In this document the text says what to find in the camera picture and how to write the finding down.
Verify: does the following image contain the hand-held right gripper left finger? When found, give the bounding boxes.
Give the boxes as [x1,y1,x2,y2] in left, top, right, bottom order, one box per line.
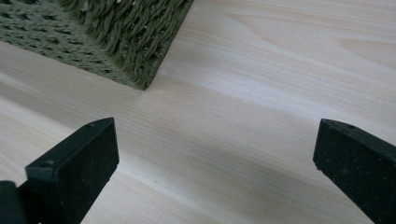
[18,117,120,224]

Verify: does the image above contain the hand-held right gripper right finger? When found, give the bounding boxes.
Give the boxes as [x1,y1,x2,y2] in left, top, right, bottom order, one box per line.
[312,118,396,224]

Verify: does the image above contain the green woven basket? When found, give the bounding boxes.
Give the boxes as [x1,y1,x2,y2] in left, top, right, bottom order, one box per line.
[0,0,194,91]

